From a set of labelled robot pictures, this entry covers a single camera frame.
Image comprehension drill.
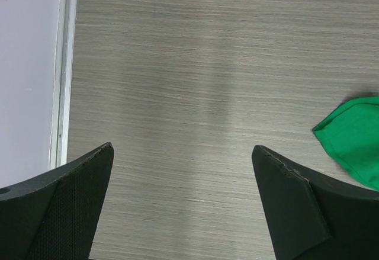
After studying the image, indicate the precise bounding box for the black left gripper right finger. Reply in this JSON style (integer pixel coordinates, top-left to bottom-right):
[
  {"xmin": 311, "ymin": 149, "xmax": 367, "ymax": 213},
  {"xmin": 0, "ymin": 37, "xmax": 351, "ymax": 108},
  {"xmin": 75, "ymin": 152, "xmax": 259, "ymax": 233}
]
[{"xmin": 252, "ymin": 145, "xmax": 378, "ymax": 259}]

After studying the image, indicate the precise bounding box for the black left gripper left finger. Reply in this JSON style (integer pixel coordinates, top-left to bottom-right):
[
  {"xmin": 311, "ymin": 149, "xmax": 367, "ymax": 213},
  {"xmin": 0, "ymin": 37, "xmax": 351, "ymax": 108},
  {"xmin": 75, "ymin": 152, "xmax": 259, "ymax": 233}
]
[{"xmin": 1, "ymin": 143, "xmax": 114, "ymax": 259}]

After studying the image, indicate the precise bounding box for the green t shirt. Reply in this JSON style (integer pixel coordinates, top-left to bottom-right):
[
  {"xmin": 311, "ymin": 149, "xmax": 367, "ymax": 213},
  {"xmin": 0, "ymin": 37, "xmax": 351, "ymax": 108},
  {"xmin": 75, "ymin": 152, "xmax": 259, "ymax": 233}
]
[{"xmin": 313, "ymin": 96, "xmax": 378, "ymax": 191}]

